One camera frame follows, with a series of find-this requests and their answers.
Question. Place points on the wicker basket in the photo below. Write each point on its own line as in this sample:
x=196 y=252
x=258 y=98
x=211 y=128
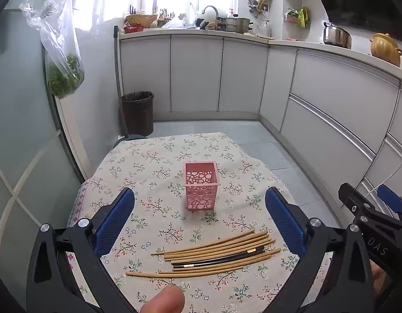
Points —
x=140 y=19

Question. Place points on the plastic bag of greens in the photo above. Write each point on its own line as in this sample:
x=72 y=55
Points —
x=65 y=78

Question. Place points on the chrome faucet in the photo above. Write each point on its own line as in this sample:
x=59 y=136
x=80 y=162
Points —
x=211 y=8

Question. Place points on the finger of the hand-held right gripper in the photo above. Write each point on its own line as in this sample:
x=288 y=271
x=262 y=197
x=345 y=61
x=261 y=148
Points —
x=352 y=200
x=390 y=200

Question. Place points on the pink perforated plastic basket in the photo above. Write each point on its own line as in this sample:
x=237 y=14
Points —
x=201 y=189

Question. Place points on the glass jar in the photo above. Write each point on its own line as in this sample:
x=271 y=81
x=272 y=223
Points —
x=266 y=27

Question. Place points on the white kettle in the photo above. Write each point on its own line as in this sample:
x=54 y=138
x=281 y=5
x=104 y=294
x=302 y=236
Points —
x=201 y=18

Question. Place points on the dark blue round object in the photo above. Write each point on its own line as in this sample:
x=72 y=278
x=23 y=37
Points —
x=129 y=141

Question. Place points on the black chopstick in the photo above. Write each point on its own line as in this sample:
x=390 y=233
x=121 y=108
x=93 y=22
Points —
x=220 y=257
x=220 y=261

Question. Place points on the person's right hand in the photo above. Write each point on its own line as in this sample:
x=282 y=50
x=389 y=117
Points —
x=380 y=278

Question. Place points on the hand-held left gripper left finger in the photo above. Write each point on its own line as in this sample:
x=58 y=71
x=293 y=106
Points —
x=114 y=221

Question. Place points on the dark brown trash bin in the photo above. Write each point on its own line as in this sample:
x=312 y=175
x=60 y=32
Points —
x=139 y=117

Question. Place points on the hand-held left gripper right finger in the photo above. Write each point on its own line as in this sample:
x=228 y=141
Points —
x=285 y=221

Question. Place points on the frosted glass sliding door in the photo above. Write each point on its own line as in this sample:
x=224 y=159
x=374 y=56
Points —
x=21 y=153

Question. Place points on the stainless steel lidded pot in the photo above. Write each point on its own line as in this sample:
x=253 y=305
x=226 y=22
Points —
x=337 y=36

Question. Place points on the steel steamer pot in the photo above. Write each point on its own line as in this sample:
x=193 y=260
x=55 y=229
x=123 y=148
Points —
x=235 y=25

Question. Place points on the packets in wall rack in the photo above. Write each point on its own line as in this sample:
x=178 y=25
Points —
x=297 y=18

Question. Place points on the windowsill plants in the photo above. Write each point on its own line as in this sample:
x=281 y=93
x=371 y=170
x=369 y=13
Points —
x=165 y=16

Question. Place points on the yellow clay pot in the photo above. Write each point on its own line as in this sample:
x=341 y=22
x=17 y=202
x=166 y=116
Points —
x=386 y=50

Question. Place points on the group of wooden chopsticks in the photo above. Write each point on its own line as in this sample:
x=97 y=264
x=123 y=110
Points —
x=217 y=251

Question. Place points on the floral tablecloth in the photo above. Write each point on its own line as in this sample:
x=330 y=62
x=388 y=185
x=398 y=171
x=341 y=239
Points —
x=155 y=176

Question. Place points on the person's left hand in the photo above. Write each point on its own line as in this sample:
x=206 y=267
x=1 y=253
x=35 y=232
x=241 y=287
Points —
x=163 y=300

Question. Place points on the red plastic basket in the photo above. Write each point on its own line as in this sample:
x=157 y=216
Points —
x=134 y=28

